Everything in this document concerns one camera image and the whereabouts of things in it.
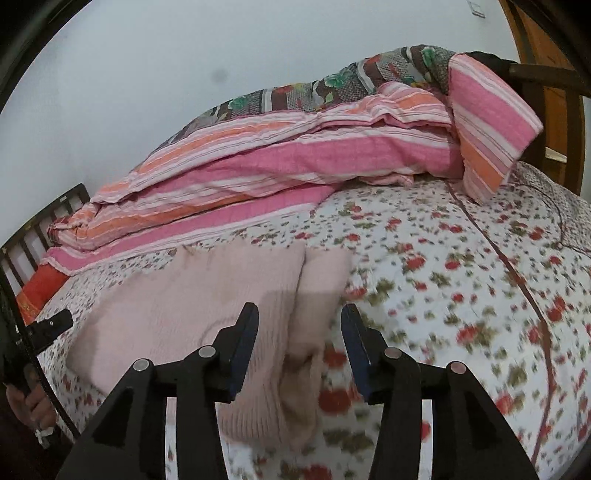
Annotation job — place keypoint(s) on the brown wooden door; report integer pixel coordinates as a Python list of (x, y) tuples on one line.
[(540, 41)]

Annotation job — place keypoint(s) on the pink knit sweater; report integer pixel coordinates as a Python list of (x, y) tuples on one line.
[(184, 300)]

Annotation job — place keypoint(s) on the dark wooden footboard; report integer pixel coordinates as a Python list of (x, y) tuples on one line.
[(545, 74)]

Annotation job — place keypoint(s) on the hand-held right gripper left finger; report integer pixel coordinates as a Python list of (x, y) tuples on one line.
[(244, 355)]

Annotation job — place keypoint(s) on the dark wooden headboard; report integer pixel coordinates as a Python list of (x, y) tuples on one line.
[(69, 191)]

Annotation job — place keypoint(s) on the person's left hand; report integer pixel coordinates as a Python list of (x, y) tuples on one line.
[(34, 408)]

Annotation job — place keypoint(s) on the white wall switch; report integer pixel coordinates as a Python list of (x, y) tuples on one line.
[(475, 7)]

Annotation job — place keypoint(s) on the pink orange striped quilt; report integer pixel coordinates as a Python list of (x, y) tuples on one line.
[(300, 157)]

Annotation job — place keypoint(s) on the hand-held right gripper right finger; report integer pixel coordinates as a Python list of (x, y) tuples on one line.
[(355, 355)]

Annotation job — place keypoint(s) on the floral patchwork quilt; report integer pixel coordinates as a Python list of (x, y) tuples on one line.
[(295, 94)]

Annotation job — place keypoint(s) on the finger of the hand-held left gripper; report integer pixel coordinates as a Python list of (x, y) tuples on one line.
[(51, 330)]

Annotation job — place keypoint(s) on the red embroidered pillow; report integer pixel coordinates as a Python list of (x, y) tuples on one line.
[(39, 286)]

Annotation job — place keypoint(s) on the dark cloth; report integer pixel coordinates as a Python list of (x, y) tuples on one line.
[(487, 62)]

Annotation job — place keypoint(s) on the grey small print cloth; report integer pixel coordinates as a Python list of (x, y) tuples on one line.
[(568, 207)]

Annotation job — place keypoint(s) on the floral bed sheet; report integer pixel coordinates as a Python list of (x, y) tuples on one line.
[(461, 277)]

